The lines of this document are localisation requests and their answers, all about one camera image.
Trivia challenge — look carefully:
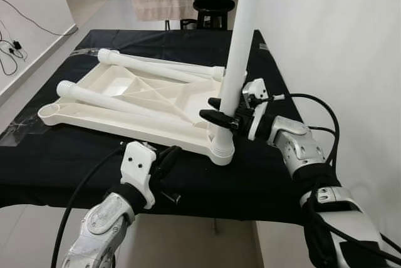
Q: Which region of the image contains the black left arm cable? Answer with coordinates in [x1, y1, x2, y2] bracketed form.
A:
[50, 146, 126, 268]

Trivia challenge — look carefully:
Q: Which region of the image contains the black table cloth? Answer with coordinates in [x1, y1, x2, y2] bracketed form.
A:
[0, 29, 342, 225]

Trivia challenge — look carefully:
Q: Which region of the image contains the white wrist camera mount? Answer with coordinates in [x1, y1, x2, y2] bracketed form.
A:
[241, 78, 271, 142]
[120, 142, 157, 209]

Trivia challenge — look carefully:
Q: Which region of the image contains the cream plastic table top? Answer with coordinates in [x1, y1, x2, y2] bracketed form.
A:
[38, 61, 248, 165]

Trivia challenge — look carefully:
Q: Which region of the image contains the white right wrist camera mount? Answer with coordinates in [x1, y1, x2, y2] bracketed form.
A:
[241, 78, 271, 142]

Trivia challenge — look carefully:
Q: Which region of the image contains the black round stool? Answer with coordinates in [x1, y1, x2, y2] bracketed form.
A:
[192, 0, 237, 29]

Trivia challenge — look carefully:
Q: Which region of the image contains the pink cloth covered table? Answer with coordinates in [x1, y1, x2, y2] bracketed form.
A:
[128, 0, 198, 21]

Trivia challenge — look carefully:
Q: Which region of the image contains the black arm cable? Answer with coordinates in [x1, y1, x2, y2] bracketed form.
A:
[254, 93, 401, 265]
[50, 146, 126, 268]

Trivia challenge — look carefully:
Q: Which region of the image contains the black wall cable bundle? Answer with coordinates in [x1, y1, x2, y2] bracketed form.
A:
[0, 0, 79, 78]

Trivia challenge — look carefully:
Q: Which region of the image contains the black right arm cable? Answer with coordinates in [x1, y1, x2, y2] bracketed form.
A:
[254, 93, 401, 265]

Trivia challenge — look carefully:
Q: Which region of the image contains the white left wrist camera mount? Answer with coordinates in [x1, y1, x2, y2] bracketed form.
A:
[120, 142, 157, 209]

